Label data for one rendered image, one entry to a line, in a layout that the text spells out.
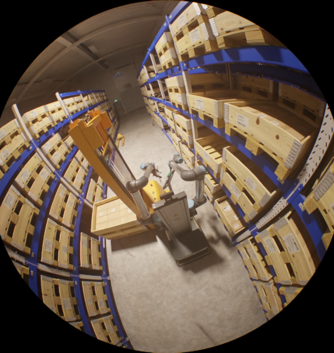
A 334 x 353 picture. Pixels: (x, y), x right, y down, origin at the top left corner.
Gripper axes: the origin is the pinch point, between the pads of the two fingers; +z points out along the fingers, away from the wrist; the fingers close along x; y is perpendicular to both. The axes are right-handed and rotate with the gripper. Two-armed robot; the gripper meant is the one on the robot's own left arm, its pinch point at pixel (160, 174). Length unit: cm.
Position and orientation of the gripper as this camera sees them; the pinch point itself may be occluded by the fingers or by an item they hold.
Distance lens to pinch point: 189.1
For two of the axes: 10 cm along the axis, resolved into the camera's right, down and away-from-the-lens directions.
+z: 9.0, 3.6, -2.4
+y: -4.3, 7.2, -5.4
